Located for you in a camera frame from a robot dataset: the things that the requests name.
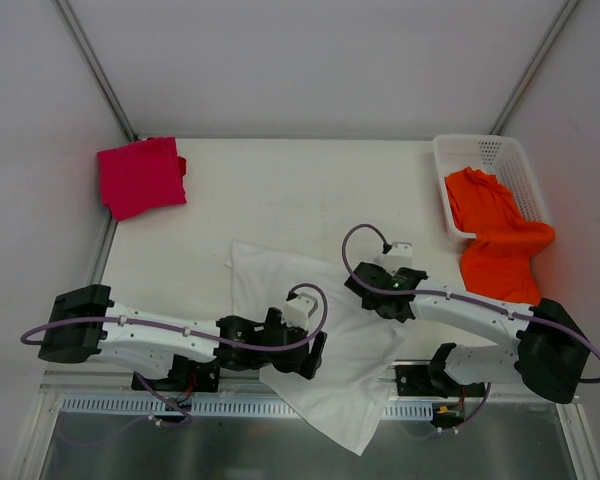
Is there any white t-shirt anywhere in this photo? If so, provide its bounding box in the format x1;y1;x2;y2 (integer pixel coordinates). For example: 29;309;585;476
225;241;402;455

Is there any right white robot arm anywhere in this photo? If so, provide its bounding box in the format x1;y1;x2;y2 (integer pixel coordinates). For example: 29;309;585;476
344;262;590;404

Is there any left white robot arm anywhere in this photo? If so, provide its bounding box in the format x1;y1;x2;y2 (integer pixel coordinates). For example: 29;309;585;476
21;284;328;391

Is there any orange t-shirt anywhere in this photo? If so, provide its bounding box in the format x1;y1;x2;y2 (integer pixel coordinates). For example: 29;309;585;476
445;167;555;305

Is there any white plastic basket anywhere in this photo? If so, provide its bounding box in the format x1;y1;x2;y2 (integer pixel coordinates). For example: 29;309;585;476
432;134;553;245

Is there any folded magenta t-shirt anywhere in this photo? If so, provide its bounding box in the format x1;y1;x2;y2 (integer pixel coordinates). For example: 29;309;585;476
97;137;187;222

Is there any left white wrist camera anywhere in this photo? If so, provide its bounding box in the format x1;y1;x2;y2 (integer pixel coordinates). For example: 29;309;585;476
282;293;318;331

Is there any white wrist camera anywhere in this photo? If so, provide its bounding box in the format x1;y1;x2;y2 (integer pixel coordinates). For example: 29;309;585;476
377;242;413;275
282;293;318;331

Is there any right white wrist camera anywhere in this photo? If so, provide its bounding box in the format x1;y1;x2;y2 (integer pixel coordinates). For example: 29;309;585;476
377;242;413;275

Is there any aluminium mounting rail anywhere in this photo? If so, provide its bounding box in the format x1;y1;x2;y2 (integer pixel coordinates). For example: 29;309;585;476
38;367;486;399

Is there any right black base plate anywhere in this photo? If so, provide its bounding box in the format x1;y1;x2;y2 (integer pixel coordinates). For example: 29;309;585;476
395;364;486;398

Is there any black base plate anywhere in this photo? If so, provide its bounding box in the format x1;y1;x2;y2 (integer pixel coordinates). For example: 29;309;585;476
147;355;220;393
395;364;486;398

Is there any white slotted cable duct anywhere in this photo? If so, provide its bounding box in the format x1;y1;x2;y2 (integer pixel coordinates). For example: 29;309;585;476
60;394;433;421

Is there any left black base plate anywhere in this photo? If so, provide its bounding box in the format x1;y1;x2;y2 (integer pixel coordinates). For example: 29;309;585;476
147;355;220;393

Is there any right metal frame post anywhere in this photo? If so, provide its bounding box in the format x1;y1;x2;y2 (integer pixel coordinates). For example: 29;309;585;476
489;0;582;135

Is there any metal frame post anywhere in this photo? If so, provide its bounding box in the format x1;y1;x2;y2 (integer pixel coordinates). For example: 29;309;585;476
489;0;582;135
51;0;139;142

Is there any left metal frame post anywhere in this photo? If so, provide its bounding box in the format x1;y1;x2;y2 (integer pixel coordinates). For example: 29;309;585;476
51;0;139;142

